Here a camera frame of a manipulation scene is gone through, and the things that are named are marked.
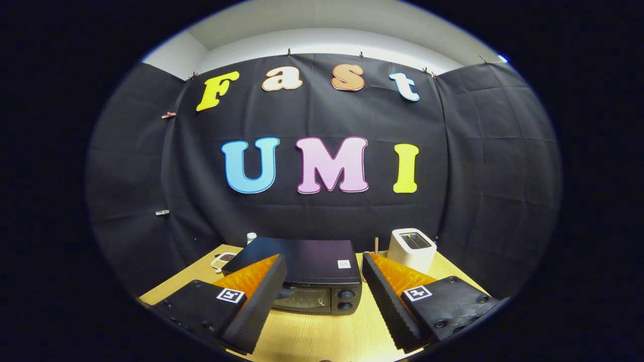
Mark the white toaster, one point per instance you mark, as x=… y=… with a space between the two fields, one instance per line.
x=417 y=261

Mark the black toaster oven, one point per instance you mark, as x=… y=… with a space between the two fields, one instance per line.
x=312 y=259

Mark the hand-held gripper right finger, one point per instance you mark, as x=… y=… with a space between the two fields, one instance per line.
x=387 y=304

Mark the small dish with dark contents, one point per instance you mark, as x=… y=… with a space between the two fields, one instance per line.
x=221 y=261

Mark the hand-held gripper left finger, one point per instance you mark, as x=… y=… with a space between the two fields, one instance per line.
x=261 y=309

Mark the small white bottle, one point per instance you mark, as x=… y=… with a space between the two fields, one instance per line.
x=251 y=238

